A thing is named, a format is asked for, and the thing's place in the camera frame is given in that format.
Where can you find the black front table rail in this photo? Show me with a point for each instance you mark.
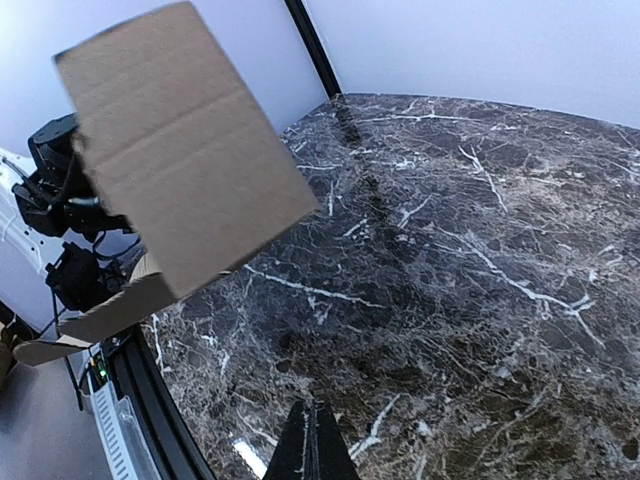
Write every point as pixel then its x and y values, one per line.
pixel 136 377

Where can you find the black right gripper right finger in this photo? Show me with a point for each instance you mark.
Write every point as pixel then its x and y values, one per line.
pixel 330 456

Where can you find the brown cardboard box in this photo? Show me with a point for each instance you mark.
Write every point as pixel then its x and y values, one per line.
pixel 171 137

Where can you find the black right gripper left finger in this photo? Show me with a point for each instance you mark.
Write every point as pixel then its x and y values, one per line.
pixel 291 459

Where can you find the small green circuit board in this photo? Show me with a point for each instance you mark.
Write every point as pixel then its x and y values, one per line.
pixel 98 371

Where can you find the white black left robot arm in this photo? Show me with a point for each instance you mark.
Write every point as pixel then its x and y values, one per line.
pixel 52 215

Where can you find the white slotted cable duct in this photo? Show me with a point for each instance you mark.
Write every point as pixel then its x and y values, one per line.
pixel 126 451

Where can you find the black left frame post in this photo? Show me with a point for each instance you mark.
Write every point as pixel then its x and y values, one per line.
pixel 314 47

